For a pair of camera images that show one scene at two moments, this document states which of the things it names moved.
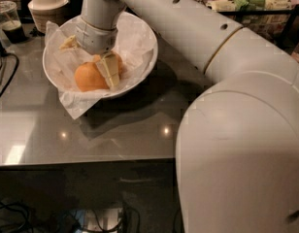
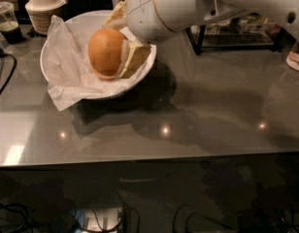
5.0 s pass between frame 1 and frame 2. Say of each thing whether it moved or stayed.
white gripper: moved
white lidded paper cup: stayed
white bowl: stayed
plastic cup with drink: stayed
